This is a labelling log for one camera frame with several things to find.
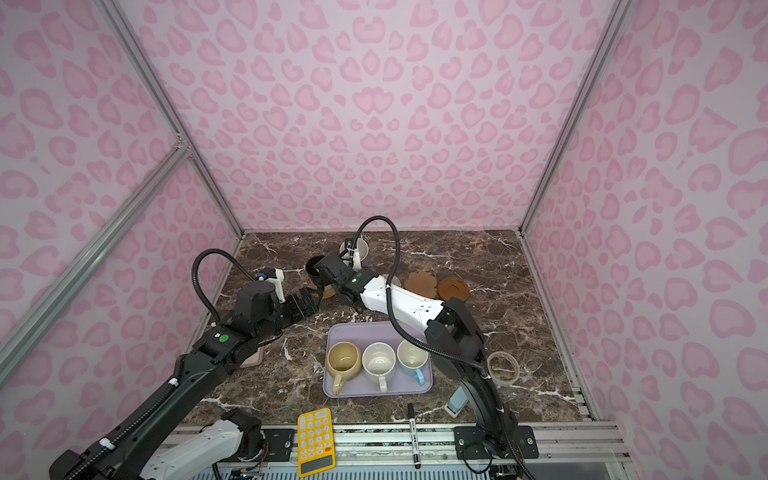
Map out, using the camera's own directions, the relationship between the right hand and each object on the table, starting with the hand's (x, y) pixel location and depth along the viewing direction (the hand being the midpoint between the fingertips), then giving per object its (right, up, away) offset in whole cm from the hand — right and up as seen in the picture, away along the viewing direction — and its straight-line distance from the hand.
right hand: (353, 269), depth 90 cm
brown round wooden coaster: (+33, -7, +14) cm, 36 cm away
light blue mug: (+18, -24, -4) cm, 30 cm away
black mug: (-13, -2, +6) cm, 14 cm away
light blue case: (+28, -33, -15) cm, 46 cm away
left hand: (-8, -6, -13) cm, 17 cm away
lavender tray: (+14, -31, -8) cm, 35 cm away
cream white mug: (+8, -26, -4) cm, 28 cm away
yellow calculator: (-6, -42, -18) cm, 46 cm away
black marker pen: (+17, -40, -16) cm, 47 cm away
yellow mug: (-2, -26, -5) cm, 27 cm away
